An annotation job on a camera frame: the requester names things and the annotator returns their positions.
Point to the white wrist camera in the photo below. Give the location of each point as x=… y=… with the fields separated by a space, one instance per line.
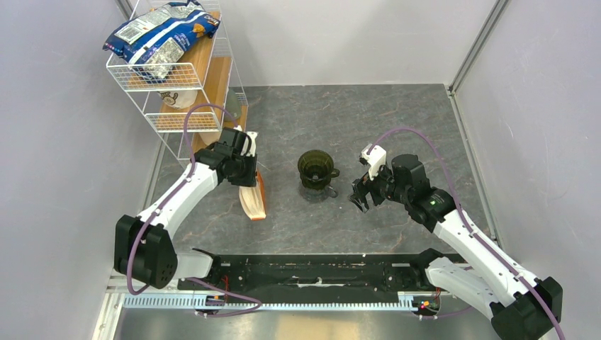
x=249 y=148
x=373 y=156

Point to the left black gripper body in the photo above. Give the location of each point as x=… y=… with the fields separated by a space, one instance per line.
x=244 y=171

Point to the aluminium corner frame post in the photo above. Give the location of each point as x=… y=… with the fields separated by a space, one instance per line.
x=478 y=44

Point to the white cable duct strip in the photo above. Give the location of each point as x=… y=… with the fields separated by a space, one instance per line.
x=217 y=302

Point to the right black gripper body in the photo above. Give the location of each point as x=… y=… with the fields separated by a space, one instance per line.
x=382 y=187

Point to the dark green coffee dripper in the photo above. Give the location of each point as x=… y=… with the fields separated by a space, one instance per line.
x=316 y=169

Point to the blue snack bag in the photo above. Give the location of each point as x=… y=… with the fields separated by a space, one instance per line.
x=152 y=43

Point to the grey green cone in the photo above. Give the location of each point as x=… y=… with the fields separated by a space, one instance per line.
x=232 y=106

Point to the white wire wooden shelf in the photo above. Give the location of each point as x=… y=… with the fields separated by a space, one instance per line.
x=208 y=67

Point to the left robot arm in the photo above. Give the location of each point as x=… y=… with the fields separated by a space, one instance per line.
x=144 y=250

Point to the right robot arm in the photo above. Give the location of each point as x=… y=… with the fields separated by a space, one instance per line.
x=518 y=304

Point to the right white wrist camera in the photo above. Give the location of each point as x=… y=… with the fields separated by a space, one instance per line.
x=373 y=156

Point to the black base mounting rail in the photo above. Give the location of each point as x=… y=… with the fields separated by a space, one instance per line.
x=318 y=278

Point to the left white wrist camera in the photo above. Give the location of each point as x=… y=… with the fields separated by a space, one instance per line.
x=249 y=148

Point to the clear glass coffee server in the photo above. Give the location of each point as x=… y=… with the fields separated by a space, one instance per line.
x=317 y=196

